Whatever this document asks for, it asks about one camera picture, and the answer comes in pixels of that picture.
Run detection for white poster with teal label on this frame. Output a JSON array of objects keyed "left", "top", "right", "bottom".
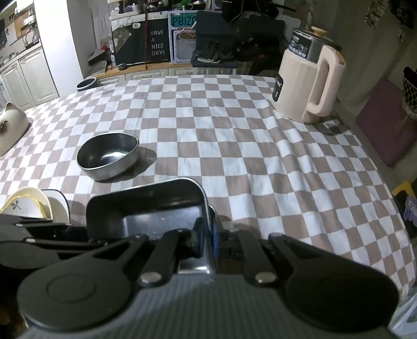
[{"left": 168, "top": 10, "right": 199, "bottom": 64}]

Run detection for pink electric kettle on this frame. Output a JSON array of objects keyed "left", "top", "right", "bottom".
[{"left": 271, "top": 27, "right": 345, "bottom": 124}]

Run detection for brown white checkered tablecloth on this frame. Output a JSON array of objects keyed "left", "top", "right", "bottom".
[{"left": 0, "top": 74, "right": 413, "bottom": 307}]

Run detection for white plate with dark rim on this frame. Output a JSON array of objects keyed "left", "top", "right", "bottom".
[{"left": 42, "top": 189, "right": 71, "bottom": 225}]

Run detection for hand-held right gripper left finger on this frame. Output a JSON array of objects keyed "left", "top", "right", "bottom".
[{"left": 88, "top": 217, "right": 206, "bottom": 288}]

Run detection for yellow stool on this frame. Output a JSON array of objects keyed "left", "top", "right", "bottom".
[{"left": 391, "top": 181, "right": 417, "bottom": 229}]

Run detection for black lettered fabric sign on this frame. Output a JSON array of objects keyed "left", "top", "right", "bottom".
[{"left": 111, "top": 16, "right": 171, "bottom": 66}]

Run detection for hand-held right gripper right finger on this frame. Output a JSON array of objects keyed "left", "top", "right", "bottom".
[{"left": 211, "top": 223, "right": 321, "bottom": 285}]

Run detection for wire basket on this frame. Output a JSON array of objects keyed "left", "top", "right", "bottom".
[{"left": 402, "top": 67, "right": 417, "bottom": 118}]

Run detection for cream cat-shaped ceramic pot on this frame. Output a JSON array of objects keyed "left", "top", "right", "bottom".
[{"left": 0, "top": 102, "right": 29, "bottom": 157}]

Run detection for black jacket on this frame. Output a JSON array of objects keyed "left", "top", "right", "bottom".
[{"left": 222, "top": 0, "right": 281, "bottom": 25}]

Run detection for cream bowl with handles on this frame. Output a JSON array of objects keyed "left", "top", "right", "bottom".
[{"left": 7, "top": 186, "right": 62, "bottom": 220}]

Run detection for small dark bowl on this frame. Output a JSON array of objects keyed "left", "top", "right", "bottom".
[{"left": 76, "top": 76, "right": 98, "bottom": 91}]

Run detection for rectangular stainless steel tray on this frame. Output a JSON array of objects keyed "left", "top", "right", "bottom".
[{"left": 86, "top": 178, "right": 218, "bottom": 276}]

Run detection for hanging dark clothes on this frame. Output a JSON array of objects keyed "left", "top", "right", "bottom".
[{"left": 389, "top": 0, "right": 417, "bottom": 30}]

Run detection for dark pile of clothes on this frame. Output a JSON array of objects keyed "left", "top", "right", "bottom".
[{"left": 191, "top": 10, "right": 287, "bottom": 69}]

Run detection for round stainless steel bowl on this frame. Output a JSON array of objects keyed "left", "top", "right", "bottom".
[{"left": 76, "top": 132, "right": 140, "bottom": 181}]

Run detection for white plastic bag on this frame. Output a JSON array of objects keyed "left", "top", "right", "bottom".
[{"left": 389, "top": 293, "right": 417, "bottom": 339}]

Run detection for purple cushion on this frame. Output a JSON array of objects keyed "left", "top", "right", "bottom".
[{"left": 355, "top": 76, "right": 417, "bottom": 168}]

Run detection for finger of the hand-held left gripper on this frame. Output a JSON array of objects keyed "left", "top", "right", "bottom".
[{"left": 20, "top": 236, "right": 108, "bottom": 258}]

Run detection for white kitchen cabinet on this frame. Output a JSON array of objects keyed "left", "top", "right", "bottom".
[{"left": 0, "top": 46, "right": 61, "bottom": 111}]

